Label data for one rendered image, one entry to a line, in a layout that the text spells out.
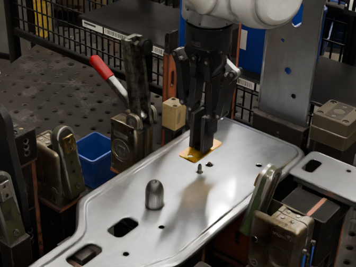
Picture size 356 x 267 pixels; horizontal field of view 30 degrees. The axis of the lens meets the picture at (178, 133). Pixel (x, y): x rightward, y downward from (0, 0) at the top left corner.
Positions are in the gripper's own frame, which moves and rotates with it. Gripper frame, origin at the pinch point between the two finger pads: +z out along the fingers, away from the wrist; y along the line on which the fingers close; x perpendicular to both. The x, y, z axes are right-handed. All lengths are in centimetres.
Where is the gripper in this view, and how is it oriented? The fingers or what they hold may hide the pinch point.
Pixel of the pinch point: (202, 129)
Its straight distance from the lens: 115.7
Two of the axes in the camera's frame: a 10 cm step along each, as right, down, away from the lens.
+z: -0.4, 8.5, 5.2
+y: 7.8, 3.5, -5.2
